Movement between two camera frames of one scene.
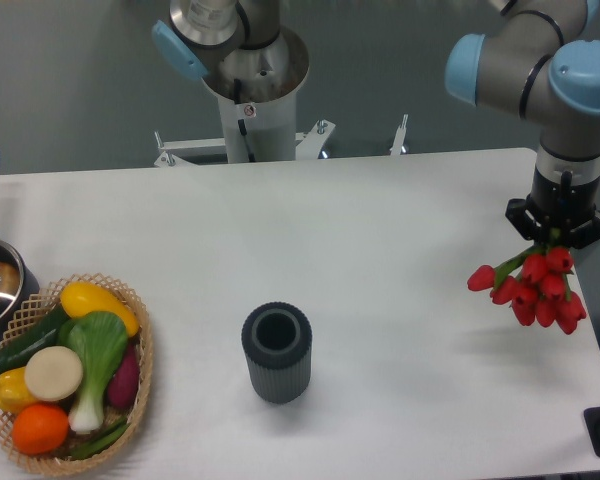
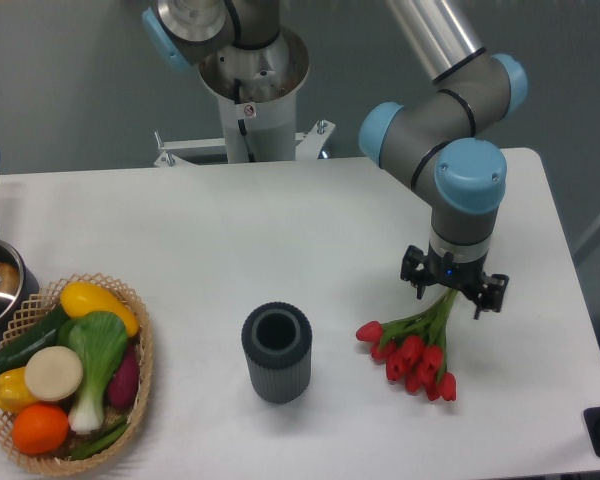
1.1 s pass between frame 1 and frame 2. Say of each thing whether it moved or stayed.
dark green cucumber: stayed
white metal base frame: stayed
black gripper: moved
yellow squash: stayed
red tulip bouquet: moved
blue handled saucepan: stayed
